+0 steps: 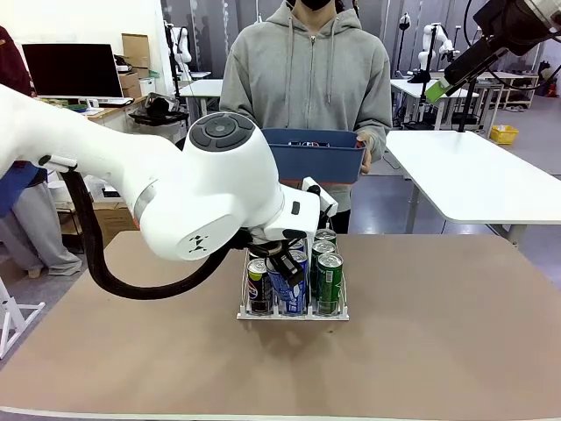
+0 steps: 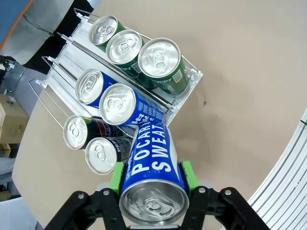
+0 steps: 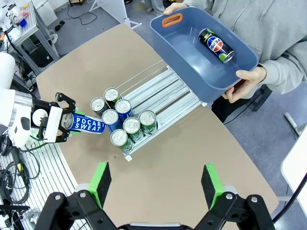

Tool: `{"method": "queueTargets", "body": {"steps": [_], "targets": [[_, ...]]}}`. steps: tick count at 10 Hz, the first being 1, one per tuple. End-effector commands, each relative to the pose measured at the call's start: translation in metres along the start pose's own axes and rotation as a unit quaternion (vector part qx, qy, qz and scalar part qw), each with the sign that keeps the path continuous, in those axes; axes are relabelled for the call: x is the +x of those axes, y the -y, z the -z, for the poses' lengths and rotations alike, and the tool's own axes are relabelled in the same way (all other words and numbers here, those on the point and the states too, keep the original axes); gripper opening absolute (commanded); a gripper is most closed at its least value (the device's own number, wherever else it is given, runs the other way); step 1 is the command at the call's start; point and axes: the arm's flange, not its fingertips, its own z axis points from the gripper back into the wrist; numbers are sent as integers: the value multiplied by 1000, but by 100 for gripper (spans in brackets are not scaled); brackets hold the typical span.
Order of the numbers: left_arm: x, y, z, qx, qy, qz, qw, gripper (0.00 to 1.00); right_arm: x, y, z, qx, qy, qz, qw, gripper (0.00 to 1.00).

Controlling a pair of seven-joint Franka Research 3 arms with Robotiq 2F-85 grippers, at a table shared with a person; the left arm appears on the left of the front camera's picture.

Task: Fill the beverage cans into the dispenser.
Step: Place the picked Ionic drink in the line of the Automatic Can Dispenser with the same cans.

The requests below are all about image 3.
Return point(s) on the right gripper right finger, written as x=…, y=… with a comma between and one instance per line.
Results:
x=235, y=213

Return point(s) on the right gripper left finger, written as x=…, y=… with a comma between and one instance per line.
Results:
x=79, y=210

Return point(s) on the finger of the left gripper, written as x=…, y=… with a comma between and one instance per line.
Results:
x=68, y=103
x=64, y=137

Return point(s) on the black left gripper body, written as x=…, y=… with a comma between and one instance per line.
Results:
x=38, y=117

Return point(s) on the blue Pocari Sweat can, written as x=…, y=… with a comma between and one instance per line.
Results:
x=110, y=118
x=86, y=124
x=123, y=106

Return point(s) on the green beverage can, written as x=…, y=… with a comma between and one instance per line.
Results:
x=118, y=138
x=131, y=125
x=147, y=117

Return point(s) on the blue plastic bin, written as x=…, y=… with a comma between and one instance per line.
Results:
x=182, y=57

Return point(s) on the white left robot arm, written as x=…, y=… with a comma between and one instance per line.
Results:
x=9, y=100

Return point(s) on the grey sleeved left forearm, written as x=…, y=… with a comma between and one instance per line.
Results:
x=287, y=69

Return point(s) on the person's left hand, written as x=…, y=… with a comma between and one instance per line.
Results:
x=251, y=79

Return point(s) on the person's right hand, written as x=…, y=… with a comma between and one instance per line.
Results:
x=176, y=6

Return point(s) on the metal shelf cart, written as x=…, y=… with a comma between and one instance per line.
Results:
x=36, y=36

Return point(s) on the large white table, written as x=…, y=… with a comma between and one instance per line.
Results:
x=296, y=165

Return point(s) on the white panel stand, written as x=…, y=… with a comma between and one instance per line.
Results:
x=120, y=12

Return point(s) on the black trousers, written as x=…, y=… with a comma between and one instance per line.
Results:
x=239, y=107

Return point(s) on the person in grey hoodie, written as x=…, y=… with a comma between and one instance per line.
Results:
x=263, y=24

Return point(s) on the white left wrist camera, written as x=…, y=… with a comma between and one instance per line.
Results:
x=54, y=124

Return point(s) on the aluminium profile base plate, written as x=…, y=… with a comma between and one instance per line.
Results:
x=48, y=172

